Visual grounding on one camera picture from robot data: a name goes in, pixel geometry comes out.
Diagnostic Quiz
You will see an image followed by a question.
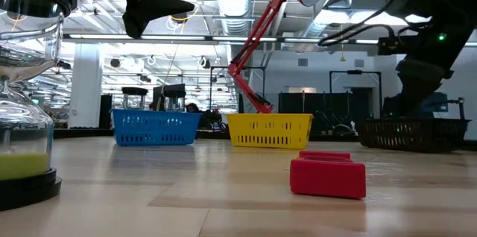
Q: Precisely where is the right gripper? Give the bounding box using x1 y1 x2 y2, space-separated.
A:
395 56 454 119

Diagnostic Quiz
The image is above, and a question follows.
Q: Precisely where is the blue sand hourglass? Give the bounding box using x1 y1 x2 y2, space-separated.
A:
162 88 187 113

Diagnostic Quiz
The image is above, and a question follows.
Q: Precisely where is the small red rectangular device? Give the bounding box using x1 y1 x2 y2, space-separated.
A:
289 150 367 200

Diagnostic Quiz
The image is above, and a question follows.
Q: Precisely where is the green sand hourglass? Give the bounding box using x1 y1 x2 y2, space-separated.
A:
0 0 78 212

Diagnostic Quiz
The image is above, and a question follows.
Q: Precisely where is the blue screen monitor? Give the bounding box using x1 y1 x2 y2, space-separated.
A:
424 91 451 113

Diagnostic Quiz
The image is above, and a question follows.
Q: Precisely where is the black plastic basket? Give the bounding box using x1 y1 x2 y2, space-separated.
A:
356 118 471 154

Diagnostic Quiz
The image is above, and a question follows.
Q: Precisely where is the black computer monitor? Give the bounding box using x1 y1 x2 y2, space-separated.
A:
152 83 186 113

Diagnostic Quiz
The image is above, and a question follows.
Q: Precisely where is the white building column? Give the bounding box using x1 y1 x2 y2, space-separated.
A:
68 42 104 129

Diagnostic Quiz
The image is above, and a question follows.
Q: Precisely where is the red desk lamp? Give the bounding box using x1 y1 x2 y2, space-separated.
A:
227 0 332 114

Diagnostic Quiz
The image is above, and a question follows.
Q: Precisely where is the tall black cabinet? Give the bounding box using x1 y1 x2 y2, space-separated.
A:
98 94 113 129

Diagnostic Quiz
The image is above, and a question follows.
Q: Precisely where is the blue plastic basket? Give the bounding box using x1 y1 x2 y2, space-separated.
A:
110 108 203 147

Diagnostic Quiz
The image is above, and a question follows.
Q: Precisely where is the black room partition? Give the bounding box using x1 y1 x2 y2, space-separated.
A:
278 92 373 136

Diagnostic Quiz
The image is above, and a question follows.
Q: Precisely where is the yellow plastic basket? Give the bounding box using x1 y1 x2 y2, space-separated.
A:
226 113 315 151

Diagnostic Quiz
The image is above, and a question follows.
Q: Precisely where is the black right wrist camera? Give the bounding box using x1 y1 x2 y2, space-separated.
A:
377 35 402 57

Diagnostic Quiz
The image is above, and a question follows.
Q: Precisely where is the black metal stand frame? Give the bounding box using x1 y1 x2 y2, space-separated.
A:
329 69 382 119

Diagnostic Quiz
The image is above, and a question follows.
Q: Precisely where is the silver ribbed ventilation duct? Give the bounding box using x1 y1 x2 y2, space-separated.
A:
214 0 255 37

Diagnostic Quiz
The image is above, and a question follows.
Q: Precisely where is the black aluminium table frame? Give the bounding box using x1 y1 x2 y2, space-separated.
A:
53 127 359 143

